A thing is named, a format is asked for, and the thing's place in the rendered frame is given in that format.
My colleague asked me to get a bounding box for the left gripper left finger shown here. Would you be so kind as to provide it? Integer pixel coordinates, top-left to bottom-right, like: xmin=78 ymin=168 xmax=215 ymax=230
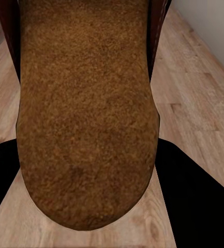
xmin=0 ymin=139 xmax=20 ymax=204

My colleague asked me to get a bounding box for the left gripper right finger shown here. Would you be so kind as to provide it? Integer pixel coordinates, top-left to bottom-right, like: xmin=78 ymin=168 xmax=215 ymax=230
xmin=155 ymin=138 xmax=224 ymax=248

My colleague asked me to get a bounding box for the sandal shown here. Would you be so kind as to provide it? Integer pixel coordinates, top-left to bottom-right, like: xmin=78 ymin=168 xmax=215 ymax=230
xmin=0 ymin=0 xmax=172 ymax=231

